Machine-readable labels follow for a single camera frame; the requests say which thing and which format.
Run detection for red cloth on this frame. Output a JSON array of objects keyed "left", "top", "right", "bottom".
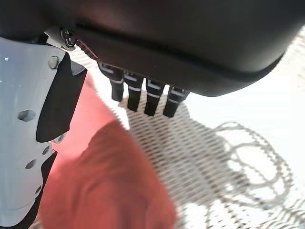
[{"left": 39, "top": 71, "right": 178, "bottom": 229}]

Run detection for cream wicker tray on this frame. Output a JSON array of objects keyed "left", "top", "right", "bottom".
[{"left": 69, "top": 31, "right": 305, "bottom": 229}]

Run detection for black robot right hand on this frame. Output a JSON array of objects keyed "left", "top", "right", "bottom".
[{"left": 0, "top": 0, "right": 305, "bottom": 228}]

